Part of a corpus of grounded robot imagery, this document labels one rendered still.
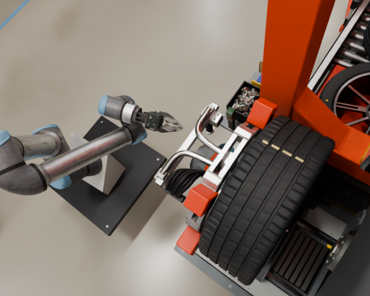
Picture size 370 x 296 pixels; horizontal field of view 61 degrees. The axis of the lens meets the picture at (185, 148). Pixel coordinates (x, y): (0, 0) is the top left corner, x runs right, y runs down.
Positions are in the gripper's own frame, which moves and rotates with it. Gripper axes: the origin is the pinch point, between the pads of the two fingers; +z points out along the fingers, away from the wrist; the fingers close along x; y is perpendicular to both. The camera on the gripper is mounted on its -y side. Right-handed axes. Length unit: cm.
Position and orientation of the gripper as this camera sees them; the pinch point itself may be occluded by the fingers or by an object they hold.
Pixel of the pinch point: (180, 127)
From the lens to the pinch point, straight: 137.0
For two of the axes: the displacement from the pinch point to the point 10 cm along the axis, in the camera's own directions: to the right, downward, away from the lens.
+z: 9.5, 3.0, -1.3
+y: -1.9, 1.9, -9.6
